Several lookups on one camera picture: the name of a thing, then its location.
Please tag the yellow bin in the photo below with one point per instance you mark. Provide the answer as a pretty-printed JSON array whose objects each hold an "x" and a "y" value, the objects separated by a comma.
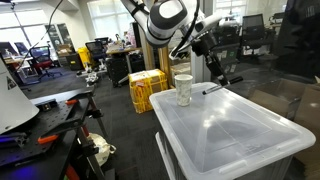
[{"x": 85, "y": 56}]

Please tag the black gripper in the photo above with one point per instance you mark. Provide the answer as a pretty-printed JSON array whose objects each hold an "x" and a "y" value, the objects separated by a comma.
[{"x": 204, "y": 45}]

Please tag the orange wooden panel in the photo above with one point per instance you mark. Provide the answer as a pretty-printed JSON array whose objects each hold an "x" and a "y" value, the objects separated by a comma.
[{"x": 165, "y": 63}]

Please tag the black perforated table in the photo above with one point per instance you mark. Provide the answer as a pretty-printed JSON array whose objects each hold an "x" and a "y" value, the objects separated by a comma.
[{"x": 50, "y": 123}]

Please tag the black cabinet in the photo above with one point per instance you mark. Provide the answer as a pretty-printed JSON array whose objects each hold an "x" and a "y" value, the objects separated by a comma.
[{"x": 117, "y": 70}]

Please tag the white bag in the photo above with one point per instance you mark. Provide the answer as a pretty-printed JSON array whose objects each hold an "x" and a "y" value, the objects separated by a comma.
[{"x": 101, "y": 148}]

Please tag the red and black office chair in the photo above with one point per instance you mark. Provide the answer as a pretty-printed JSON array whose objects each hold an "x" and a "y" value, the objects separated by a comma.
[{"x": 41, "y": 60}]

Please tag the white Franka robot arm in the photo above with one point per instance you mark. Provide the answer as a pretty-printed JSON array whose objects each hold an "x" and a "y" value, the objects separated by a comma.
[{"x": 166, "y": 20}]

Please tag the white paper cup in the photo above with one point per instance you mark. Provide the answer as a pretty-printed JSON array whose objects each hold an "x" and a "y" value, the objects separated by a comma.
[{"x": 183, "y": 91}]

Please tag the black marker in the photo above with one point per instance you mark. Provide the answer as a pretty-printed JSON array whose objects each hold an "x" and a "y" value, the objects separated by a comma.
[{"x": 230, "y": 82}]

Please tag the large open cardboard box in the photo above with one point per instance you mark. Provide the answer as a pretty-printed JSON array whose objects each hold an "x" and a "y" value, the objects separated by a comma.
[{"x": 306, "y": 106}]

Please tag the large clear plastic bin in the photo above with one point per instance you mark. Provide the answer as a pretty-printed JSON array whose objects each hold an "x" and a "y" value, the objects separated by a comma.
[{"x": 233, "y": 133}]

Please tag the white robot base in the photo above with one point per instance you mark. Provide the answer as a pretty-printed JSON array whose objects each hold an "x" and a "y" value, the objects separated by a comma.
[{"x": 13, "y": 100}]

